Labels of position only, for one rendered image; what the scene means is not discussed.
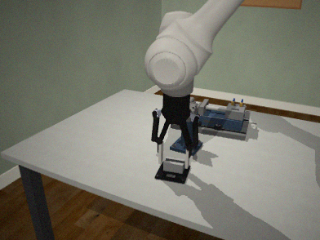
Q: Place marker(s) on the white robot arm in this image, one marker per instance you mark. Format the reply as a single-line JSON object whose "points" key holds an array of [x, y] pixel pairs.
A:
{"points": [[180, 51]]}

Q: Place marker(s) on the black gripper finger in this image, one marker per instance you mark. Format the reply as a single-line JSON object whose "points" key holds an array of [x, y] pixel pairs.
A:
{"points": [[187, 139], [159, 140]]}

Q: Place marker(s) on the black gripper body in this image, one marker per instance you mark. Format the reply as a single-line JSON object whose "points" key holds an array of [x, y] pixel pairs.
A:
{"points": [[176, 105]]}

